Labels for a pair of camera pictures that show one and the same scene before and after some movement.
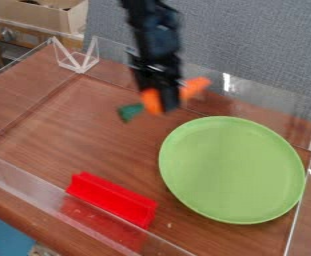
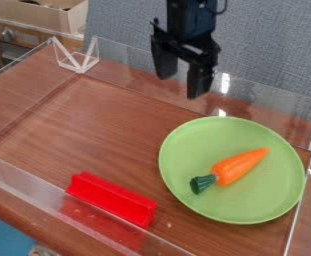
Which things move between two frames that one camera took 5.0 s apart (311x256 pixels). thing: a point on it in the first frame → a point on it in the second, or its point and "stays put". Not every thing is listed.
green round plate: (233, 169) stays put
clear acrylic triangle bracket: (76, 61) stays put
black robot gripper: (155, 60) → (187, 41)
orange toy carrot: (152, 98) → (229, 168)
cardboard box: (62, 14) stays put
